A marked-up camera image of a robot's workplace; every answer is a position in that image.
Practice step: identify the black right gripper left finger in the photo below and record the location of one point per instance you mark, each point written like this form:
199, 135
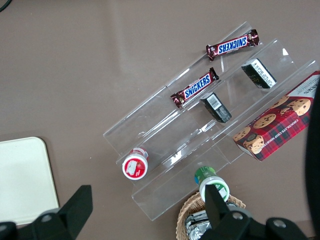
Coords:
67, 215

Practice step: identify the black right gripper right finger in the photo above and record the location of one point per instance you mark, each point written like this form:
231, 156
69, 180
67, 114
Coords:
225, 217

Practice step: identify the oval light wicker basket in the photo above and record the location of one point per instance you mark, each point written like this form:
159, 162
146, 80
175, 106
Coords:
185, 217

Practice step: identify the cream plastic tray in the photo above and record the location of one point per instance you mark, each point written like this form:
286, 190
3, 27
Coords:
25, 180

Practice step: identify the silver foil packets stack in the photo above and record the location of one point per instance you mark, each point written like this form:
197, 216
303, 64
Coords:
197, 225

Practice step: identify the green lidded yogurt cup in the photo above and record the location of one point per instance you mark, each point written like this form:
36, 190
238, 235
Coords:
207, 178

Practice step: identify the clear acrylic stepped display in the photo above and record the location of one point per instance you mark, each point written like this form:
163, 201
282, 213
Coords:
190, 150

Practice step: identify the red lidded yogurt cup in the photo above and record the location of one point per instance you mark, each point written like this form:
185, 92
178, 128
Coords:
135, 167

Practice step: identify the red tartan cookie box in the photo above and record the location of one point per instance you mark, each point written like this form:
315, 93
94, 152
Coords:
277, 125

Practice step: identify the small black box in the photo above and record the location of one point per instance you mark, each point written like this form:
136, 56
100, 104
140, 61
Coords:
216, 107
260, 73

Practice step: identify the brown snickers bar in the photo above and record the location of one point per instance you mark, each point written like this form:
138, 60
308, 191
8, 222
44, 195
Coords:
196, 87
232, 45

